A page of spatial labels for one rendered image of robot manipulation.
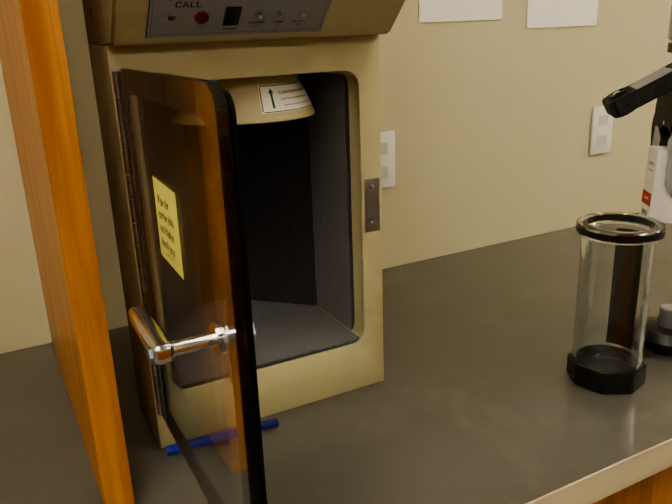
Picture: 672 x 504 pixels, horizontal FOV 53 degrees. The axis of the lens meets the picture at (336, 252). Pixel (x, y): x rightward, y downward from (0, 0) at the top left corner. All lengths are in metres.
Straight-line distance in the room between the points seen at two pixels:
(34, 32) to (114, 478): 0.44
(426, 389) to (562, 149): 0.90
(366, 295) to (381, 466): 0.23
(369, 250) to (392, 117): 0.54
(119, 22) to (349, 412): 0.54
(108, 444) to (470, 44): 1.08
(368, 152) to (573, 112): 0.92
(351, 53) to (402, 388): 0.45
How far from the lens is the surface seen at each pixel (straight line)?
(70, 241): 0.67
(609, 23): 1.78
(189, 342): 0.51
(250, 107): 0.81
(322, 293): 1.02
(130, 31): 0.71
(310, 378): 0.92
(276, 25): 0.75
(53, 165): 0.65
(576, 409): 0.95
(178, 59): 0.76
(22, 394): 1.08
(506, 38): 1.56
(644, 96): 1.06
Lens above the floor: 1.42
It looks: 18 degrees down
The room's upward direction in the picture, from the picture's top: 2 degrees counter-clockwise
